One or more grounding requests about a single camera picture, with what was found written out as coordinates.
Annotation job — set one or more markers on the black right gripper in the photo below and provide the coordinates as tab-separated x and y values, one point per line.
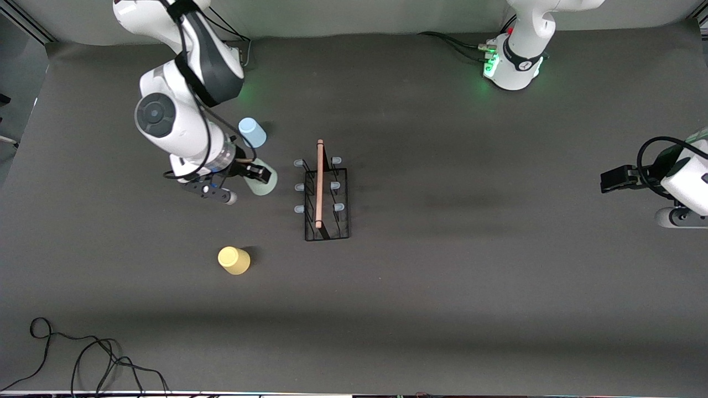
241	168

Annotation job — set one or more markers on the pale green plastic cup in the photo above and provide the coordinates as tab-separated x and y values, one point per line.
264	189

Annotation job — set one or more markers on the dark grey table cloth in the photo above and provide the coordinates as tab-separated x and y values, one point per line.
442	304

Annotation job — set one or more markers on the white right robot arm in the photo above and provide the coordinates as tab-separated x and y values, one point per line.
171	116

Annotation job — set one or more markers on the black frame rail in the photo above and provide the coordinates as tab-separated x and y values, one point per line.
33	27

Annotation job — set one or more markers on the light blue plastic cup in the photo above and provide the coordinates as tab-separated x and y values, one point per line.
252	132

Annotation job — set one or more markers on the yellow plastic cup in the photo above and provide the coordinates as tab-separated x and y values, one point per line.
234	261

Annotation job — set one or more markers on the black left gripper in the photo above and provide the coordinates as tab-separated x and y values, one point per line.
646	177

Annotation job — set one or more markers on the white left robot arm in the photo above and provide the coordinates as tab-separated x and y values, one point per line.
525	33

